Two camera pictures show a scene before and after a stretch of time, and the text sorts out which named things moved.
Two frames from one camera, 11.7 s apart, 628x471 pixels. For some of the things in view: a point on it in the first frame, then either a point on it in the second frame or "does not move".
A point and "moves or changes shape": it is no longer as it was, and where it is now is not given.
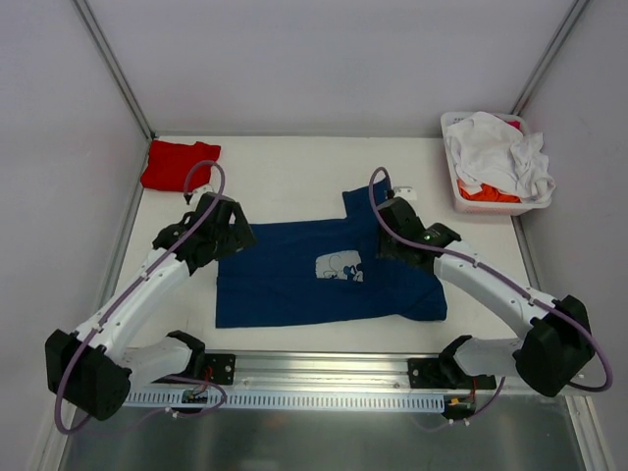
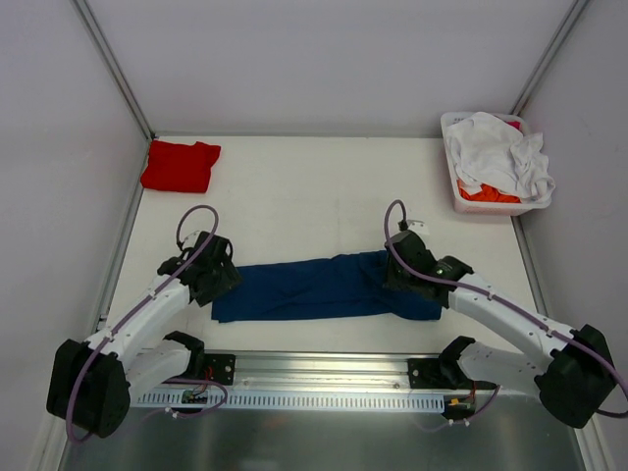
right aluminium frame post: (550, 55) does not move
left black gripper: (232, 226) → (219, 277)
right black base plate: (427, 373) does not move
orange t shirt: (488, 193) does not move
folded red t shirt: (169, 165) does not move
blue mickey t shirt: (322, 273) moves or changes shape
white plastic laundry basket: (470, 205) does not move
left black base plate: (220, 368) does not move
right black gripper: (395, 245) → (398, 275)
